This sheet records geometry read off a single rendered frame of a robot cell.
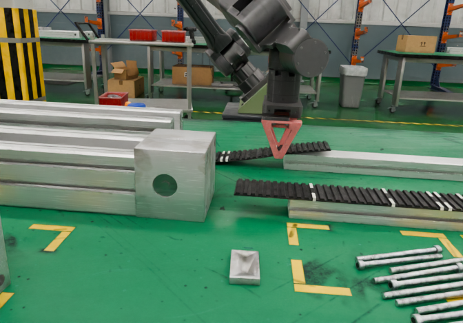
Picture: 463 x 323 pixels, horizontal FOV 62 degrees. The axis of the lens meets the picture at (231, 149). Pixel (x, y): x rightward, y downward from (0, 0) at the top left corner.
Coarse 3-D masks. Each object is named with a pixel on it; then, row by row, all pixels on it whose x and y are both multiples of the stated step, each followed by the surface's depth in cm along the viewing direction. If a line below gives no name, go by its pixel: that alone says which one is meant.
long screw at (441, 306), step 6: (462, 300) 36; (420, 306) 35; (426, 306) 35; (432, 306) 35; (438, 306) 35; (444, 306) 35; (450, 306) 36; (456, 306) 36; (420, 312) 35; (426, 312) 35; (432, 312) 35
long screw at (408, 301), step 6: (432, 294) 37; (438, 294) 37; (444, 294) 37; (450, 294) 37; (456, 294) 37; (462, 294) 37; (396, 300) 36; (402, 300) 36; (408, 300) 36; (414, 300) 36; (420, 300) 36; (426, 300) 36; (432, 300) 37
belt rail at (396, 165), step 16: (288, 160) 70; (304, 160) 69; (320, 160) 69; (336, 160) 69; (352, 160) 68; (368, 160) 68; (384, 160) 68; (400, 160) 68; (416, 160) 68; (432, 160) 68; (448, 160) 69; (400, 176) 68; (416, 176) 68; (432, 176) 68; (448, 176) 68
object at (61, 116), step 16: (0, 112) 69; (16, 112) 68; (32, 112) 68; (48, 112) 69; (64, 112) 69; (80, 112) 70; (96, 112) 75; (112, 112) 74; (128, 112) 74; (144, 112) 74; (160, 112) 73; (176, 112) 73; (48, 128) 69; (64, 128) 68; (80, 128) 68; (96, 128) 69; (112, 128) 69; (128, 128) 68; (144, 128) 68; (160, 128) 67; (176, 128) 74
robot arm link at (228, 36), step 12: (180, 0) 97; (192, 0) 98; (192, 12) 100; (204, 12) 101; (204, 24) 103; (216, 24) 105; (204, 36) 108; (216, 36) 106; (228, 36) 108; (216, 48) 108; (216, 60) 111; (228, 72) 113
